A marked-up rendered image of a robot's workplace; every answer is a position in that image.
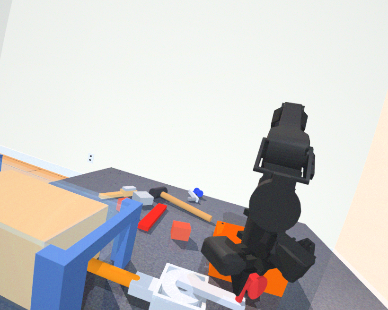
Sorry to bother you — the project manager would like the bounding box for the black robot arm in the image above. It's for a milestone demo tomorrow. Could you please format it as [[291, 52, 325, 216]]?
[[248, 102, 316, 283]]

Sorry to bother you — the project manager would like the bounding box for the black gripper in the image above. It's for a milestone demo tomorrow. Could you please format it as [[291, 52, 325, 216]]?
[[201, 208, 276, 297]]

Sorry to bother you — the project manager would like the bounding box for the hammer with wooden handle and black head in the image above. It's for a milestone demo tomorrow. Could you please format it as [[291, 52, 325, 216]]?
[[149, 187, 212, 222]]

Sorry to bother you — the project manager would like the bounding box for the blue rectangular frame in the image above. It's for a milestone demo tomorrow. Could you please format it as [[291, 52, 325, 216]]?
[[46, 201, 143, 310]]

